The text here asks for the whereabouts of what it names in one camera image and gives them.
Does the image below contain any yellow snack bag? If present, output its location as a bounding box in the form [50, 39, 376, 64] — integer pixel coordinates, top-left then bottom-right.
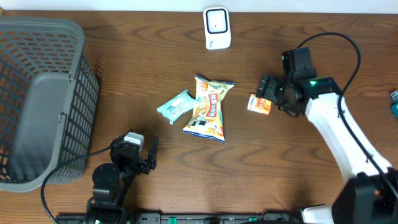
[183, 75, 235, 144]

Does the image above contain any light teal snack packet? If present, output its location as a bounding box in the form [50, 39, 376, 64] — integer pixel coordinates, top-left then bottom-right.
[157, 89, 199, 124]

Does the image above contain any white barcode scanner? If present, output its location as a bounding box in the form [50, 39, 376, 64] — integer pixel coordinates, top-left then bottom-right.
[203, 7, 231, 50]

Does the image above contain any orange tissue box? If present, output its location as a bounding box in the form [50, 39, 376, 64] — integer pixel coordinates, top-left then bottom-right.
[247, 93, 272, 115]

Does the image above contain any teal mouthwash bottle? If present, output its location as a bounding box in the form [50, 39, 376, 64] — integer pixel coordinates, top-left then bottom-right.
[390, 90, 398, 118]

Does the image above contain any black right camera cable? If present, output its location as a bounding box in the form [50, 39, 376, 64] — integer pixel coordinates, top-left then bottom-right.
[295, 32, 398, 200]

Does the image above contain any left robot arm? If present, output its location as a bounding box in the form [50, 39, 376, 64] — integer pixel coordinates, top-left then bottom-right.
[82, 137, 159, 224]

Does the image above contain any black camera cable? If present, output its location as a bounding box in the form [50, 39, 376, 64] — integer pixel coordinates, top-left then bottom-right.
[40, 146, 112, 224]
[295, 32, 398, 200]

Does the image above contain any grey plastic shopping basket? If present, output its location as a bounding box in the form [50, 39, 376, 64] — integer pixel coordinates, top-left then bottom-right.
[1, 16, 100, 192]

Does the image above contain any black mounting rail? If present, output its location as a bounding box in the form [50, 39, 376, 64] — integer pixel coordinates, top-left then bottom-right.
[55, 213, 302, 224]

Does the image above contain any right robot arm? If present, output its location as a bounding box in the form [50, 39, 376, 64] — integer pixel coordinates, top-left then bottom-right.
[256, 48, 397, 223]

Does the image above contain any black left camera cable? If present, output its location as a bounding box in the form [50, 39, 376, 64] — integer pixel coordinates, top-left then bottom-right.
[40, 146, 112, 224]

